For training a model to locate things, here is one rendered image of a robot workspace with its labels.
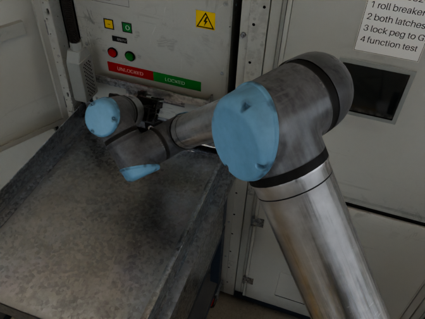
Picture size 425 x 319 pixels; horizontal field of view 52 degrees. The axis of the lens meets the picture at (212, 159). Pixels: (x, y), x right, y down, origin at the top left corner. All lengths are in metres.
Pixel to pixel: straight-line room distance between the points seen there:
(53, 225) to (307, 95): 0.94
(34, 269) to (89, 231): 0.17
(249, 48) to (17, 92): 0.78
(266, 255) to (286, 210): 1.18
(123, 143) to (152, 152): 0.07
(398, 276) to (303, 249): 1.12
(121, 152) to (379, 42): 0.65
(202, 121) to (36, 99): 0.80
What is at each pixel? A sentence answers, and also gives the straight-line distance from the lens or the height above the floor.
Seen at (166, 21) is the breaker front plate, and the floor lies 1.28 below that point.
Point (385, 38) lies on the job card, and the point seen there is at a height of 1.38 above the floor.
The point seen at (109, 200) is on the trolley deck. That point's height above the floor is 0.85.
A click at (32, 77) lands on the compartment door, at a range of 1.57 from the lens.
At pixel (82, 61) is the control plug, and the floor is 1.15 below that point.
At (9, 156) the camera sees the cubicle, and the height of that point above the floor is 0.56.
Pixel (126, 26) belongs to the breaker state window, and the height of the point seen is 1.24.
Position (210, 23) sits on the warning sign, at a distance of 1.25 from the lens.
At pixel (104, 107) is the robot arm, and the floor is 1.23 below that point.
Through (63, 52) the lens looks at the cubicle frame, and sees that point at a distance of 1.52.
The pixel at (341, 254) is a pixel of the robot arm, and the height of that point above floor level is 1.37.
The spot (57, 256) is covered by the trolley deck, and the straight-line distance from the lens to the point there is 1.27.
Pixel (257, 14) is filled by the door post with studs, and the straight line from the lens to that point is 1.15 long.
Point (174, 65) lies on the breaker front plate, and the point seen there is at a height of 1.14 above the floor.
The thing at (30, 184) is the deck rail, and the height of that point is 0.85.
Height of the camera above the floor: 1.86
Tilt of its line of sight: 44 degrees down
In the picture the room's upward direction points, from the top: 2 degrees clockwise
